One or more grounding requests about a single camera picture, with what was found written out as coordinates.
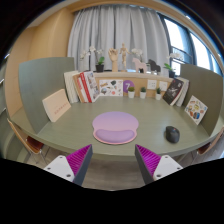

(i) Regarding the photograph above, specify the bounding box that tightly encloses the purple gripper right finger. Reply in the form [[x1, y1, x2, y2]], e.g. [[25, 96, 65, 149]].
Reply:
[[135, 144, 182, 184]]

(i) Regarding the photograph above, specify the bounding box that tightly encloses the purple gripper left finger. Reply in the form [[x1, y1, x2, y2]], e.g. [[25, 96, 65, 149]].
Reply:
[[44, 145, 93, 186]]

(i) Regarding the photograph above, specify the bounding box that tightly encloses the black computer mouse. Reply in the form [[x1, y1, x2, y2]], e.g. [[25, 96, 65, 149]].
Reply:
[[165, 126, 180, 143]]

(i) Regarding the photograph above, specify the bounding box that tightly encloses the purple pink mouse pad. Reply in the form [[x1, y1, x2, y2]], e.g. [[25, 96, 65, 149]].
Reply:
[[92, 111, 139, 145]]

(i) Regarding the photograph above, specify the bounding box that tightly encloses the wooden chair left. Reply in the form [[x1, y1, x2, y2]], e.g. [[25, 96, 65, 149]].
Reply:
[[8, 120, 46, 161]]

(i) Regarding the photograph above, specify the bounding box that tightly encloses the wooden chair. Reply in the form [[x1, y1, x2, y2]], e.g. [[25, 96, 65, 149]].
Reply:
[[8, 120, 46, 161], [197, 126, 224, 155]]

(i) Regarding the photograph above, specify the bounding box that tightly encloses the wooden chair right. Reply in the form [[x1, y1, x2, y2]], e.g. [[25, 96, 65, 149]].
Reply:
[[197, 126, 224, 155]]

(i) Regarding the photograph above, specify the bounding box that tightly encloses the beige board book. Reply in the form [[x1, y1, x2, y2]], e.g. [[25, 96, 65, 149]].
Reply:
[[42, 89, 71, 122]]

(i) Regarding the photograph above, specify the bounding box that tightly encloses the colourful illustrated card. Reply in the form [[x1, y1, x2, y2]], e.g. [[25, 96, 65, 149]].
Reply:
[[185, 96, 208, 125]]

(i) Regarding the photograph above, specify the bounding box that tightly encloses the small potted plant right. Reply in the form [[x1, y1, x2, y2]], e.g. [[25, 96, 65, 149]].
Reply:
[[155, 87, 162, 100]]

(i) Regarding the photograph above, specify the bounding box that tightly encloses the small potted plant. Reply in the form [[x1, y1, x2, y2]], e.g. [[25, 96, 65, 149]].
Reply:
[[140, 87, 146, 99], [155, 87, 162, 100], [128, 86, 135, 98]]

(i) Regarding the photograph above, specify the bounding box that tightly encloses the black cover book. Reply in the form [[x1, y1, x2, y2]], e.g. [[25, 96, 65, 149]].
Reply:
[[163, 79, 184, 106]]

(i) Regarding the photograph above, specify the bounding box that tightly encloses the small potted plant middle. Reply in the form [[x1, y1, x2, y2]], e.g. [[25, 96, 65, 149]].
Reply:
[[140, 87, 146, 99]]

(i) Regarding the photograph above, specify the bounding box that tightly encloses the white leaning book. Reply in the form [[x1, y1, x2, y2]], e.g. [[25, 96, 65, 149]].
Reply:
[[64, 71, 79, 104]]

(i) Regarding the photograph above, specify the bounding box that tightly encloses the small potted plant left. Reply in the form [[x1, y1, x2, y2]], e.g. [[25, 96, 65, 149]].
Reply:
[[128, 86, 135, 98]]

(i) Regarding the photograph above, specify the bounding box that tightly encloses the white small card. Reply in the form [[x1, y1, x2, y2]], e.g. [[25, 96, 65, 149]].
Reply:
[[147, 80, 157, 90]]

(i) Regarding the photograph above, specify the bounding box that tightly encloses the red white magazine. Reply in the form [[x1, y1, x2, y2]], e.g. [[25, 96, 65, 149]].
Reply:
[[80, 71, 100, 103]]

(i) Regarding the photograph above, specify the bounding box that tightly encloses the purple round number sign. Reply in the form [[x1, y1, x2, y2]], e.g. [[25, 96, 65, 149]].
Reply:
[[123, 80, 134, 93]]

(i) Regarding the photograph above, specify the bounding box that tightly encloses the illustrated white card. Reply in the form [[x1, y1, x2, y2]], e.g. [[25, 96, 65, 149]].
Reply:
[[99, 79, 123, 96]]

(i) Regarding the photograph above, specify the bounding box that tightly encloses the green left partition panel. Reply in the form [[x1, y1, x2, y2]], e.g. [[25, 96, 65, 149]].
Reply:
[[18, 57, 74, 133]]

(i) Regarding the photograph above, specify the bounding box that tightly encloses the green partition panel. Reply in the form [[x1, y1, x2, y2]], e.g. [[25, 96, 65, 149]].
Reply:
[[18, 57, 74, 133], [180, 64, 223, 135]]

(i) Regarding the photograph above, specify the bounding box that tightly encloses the green right partition panel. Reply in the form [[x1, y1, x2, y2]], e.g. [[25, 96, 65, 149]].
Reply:
[[180, 64, 223, 135]]

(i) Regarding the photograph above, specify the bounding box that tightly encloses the black horse figurine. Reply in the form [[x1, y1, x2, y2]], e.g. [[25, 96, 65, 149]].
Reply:
[[148, 59, 161, 73]]

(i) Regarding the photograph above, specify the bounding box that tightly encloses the white orchid black pot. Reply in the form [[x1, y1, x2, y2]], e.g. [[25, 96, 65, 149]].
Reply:
[[80, 46, 105, 73]]

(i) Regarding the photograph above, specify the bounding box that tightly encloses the pink horse figurine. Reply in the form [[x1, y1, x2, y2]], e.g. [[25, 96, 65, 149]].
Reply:
[[132, 58, 147, 73]]

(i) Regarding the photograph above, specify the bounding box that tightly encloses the white orchid right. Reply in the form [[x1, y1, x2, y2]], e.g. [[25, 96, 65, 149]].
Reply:
[[164, 52, 183, 78]]

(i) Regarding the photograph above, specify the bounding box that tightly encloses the wooden mannequin figure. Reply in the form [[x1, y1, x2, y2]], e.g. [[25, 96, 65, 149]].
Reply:
[[120, 43, 131, 70]]

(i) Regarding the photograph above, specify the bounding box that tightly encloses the wooden hand model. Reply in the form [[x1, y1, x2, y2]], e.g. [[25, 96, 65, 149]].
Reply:
[[108, 48, 118, 72]]

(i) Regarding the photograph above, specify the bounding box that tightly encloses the grey curtain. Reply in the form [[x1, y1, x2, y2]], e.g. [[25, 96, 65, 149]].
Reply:
[[68, 5, 169, 71]]

